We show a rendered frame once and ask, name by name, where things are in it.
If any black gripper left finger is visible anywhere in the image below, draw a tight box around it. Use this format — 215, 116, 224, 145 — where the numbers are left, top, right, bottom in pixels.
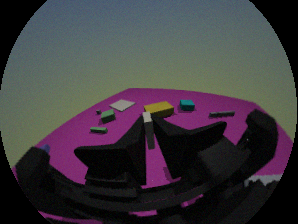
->
73, 116, 146, 186

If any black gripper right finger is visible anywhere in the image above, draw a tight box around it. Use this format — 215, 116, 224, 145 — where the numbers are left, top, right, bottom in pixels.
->
150, 115, 226, 179

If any yellow rectangular block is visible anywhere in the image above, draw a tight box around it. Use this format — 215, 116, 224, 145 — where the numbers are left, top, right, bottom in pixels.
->
144, 101, 173, 117

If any blue rectangular block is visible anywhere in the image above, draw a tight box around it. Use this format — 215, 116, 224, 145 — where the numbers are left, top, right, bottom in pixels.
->
41, 144, 51, 152

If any teal rectangular block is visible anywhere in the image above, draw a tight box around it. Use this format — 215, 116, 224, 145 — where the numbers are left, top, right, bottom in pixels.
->
180, 99, 196, 111

